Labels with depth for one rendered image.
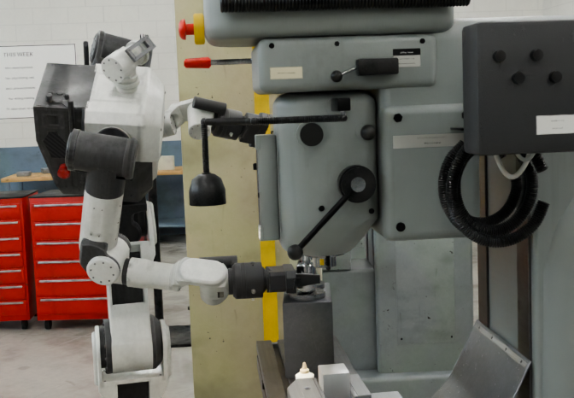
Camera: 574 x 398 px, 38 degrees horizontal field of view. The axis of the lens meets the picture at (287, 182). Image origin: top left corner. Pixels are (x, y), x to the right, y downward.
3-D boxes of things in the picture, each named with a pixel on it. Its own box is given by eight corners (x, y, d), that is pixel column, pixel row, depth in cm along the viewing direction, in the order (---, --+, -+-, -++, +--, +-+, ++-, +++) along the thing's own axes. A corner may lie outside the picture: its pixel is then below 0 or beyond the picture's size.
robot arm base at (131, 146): (61, 183, 187) (67, 134, 183) (70, 165, 199) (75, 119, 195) (129, 192, 189) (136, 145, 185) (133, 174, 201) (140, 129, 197)
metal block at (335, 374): (324, 405, 160) (323, 374, 160) (319, 394, 166) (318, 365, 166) (350, 402, 161) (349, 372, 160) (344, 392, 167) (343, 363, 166)
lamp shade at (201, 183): (182, 204, 164) (181, 172, 164) (213, 201, 169) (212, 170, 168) (202, 207, 159) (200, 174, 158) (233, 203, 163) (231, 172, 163)
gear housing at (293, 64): (260, 93, 152) (257, 38, 151) (252, 95, 176) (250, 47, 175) (439, 86, 155) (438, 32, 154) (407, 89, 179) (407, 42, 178)
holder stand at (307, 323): (284, 378, 202) (281, 297, 200) (287, 352, 224) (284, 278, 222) (335, 377, 202) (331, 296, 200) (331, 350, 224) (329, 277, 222)
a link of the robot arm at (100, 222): (68, 279, 199) (77, 198, 189) (84, 251, 210) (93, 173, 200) (116, 289, 199) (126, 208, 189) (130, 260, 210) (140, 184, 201)
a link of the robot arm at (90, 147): (70, 194, 189) (75, 140, 183) (76, 176, 197) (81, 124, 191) (121, 201, 191) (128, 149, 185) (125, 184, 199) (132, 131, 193)
